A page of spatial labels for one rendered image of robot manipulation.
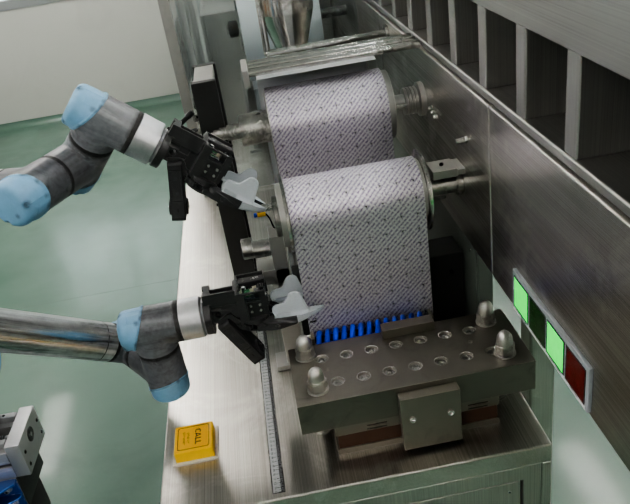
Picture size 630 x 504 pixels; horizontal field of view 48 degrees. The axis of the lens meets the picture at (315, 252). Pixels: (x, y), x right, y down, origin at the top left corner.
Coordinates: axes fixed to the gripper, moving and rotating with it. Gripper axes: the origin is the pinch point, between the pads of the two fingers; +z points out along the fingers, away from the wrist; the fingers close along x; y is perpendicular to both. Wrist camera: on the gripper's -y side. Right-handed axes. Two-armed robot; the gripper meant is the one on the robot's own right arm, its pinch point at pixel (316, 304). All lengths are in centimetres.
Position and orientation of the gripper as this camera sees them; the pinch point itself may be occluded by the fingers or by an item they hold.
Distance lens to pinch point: 130.3
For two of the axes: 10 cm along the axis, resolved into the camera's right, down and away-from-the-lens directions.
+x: -1.3, -4.7, 8.7
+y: -1.4, -8.6, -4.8
